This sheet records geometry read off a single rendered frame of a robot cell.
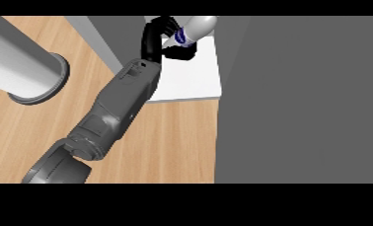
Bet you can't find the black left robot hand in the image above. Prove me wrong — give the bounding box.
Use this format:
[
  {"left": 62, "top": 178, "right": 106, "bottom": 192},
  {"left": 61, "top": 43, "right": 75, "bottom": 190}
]
[{"left": 140, "top": 15, "right": 198, "bottom": 63}]

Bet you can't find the grey cabinet side panel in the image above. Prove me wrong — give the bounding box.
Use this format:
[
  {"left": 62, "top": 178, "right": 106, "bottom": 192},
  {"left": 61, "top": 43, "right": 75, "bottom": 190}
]
[{"left": 64, "top": 15, "right": 159, "bottom": 76}]

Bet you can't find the white cabinet shelf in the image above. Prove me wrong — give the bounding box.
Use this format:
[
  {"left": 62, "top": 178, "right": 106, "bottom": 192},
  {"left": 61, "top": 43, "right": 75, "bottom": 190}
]
[{"left": 145, "top": 15, "right": 223, "bottom": 104}]

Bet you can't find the large dark grey cabinet door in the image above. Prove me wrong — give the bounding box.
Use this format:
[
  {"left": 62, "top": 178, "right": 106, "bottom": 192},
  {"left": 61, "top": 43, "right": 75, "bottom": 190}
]
[{"left": 212, "top": 15, "right": 373, "bottom": 185}]

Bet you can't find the white cylinder with grey base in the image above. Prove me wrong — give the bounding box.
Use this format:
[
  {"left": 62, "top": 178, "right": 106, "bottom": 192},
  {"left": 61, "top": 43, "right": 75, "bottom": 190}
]
[{"left": 0, "top": 16, "right": 71, "bottom": 107}]

